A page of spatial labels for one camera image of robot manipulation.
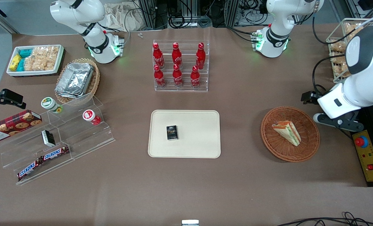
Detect triangular sandwich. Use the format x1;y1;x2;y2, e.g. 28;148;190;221
272;121;301;147

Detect brown wicker basket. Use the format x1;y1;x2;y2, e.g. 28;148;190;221
261;106;320;163

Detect light wicker basket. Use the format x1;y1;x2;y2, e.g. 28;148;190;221
55;58;101;105

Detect beige plastic tray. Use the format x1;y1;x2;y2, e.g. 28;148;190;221
148;110;221;159

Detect red tartan cookie box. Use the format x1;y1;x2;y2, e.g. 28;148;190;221
0;110;43;145

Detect bagged fried snack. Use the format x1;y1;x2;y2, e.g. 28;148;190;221
332;64;352;78
330;52;347;65
344;23;367;35
329;42;347;53

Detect yellow snack pack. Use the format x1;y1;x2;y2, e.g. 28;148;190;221
9;54;22;72

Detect green lid yogurt cup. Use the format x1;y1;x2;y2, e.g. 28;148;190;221
41;97;64;114

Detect clear rice cracker bag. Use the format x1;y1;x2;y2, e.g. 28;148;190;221
33;47;49;71
24;55;36;72
47;46;60;71

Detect small black white box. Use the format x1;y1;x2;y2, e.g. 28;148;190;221
41;130;56;148

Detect white rectangular snack bin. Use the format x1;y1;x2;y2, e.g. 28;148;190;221
6;45;65;77

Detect stacked aluminium foil containers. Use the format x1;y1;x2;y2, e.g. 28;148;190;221
55;62;94;99

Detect snickers chocolate bar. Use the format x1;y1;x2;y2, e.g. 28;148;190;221
17;158;44;182
41;146;70;161

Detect clear acrylic tiered stand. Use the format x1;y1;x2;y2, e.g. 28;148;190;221
0;93;116;186

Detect red lid yogurt cup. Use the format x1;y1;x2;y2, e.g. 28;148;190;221
82;110;102;126

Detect red cola bottle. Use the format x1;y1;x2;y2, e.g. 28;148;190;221
172;42;183;70
195;42;206;70
190;66;201;89
172;64;184;88
153;65;167;88
152;43;165;70

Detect clear acrylic bottle rack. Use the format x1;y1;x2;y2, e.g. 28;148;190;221
153;40;210;92

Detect beige crumpled cloth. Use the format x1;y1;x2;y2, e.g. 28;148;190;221
102;3;150;32

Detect small black card box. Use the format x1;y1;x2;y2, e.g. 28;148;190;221
166;125;178;141

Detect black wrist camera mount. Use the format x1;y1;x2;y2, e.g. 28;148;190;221
313;112;365;132

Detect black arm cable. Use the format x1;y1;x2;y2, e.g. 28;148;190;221
312;15;373;98

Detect white wire rack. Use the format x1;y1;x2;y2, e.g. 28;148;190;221
326;18;373;84

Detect aluminium frame post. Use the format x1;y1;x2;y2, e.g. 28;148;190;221
225;0;240;27
138;0;157;30

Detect black floor cable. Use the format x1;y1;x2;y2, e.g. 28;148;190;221
276;212;373;226

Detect black background cable bundle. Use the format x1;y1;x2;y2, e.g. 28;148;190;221
157;0;226;29

